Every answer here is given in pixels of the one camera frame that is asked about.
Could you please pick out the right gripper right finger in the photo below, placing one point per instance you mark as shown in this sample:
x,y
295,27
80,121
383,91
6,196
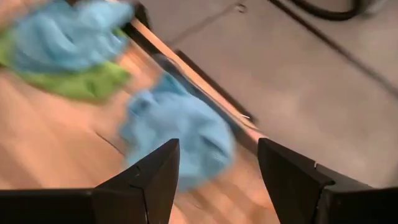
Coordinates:
x,y
295,193

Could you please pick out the blue microfiber towel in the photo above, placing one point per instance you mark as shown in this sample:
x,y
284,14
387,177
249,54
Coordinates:
x,y
180,124
68,37

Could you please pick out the bright green microfiber towel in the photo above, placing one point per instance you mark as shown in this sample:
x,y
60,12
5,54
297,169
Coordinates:
x,y
87,85

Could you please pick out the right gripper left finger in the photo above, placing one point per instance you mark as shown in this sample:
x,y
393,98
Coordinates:
x,y
140,199

